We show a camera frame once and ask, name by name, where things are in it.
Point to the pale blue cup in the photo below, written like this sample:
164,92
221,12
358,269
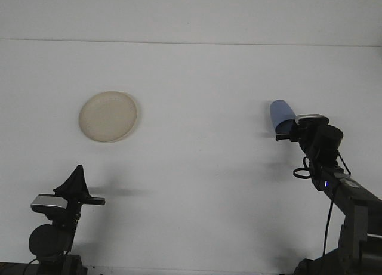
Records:
280,111

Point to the pale round plate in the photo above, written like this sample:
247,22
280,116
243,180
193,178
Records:
107,117

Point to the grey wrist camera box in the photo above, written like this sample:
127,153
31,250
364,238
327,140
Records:
311,119
47,202

